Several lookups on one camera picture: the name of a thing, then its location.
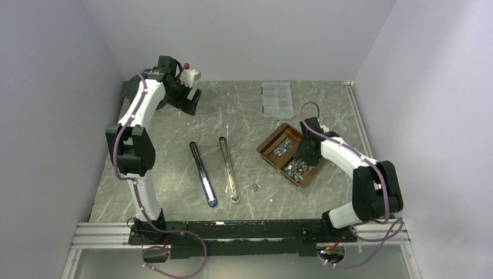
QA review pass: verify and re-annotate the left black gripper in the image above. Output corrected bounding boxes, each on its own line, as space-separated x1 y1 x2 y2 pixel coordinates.
163 78 202 116

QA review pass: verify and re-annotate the brown staple tray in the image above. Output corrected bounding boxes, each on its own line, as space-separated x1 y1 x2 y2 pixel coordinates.
256 123 327 188

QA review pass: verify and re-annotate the black beige stapler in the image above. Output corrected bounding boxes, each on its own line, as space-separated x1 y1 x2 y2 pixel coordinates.
219 137 241 204

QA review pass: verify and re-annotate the blue stapler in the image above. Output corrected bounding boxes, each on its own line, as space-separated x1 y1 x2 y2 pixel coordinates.
189 141 218 208

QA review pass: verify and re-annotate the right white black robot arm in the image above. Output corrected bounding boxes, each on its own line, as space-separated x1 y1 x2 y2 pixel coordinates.
295 117 404 241

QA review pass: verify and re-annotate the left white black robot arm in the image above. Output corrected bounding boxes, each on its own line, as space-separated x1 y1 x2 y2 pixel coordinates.
105 56 202 244

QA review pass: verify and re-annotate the black filament spool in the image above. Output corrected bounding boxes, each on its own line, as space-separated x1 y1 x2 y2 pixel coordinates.
123 75 170 112

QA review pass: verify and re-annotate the clear plastic organizer box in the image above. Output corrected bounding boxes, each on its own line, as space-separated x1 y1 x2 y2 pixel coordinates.
261 82 294 120

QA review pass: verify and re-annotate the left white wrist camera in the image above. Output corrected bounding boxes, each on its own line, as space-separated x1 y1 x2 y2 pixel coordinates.
180 63 202 89

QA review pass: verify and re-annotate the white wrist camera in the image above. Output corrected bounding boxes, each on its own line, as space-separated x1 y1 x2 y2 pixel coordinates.
180 63 202 89
320 124 330 133

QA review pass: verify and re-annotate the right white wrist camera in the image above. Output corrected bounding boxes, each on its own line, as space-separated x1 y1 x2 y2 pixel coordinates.
320 124 330 133

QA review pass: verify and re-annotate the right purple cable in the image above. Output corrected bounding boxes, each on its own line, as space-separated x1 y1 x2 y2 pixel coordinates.
299 101 405 270

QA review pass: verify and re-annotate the purple cable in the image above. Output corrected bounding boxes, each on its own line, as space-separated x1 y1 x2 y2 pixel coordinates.
299 101 405 270
112 74 208 279

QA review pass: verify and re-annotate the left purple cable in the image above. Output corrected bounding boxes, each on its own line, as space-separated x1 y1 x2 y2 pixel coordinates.
112 74 208 279

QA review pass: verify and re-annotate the aluminium frame rail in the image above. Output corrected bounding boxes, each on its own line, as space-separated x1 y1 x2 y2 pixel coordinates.
72 220 411 249

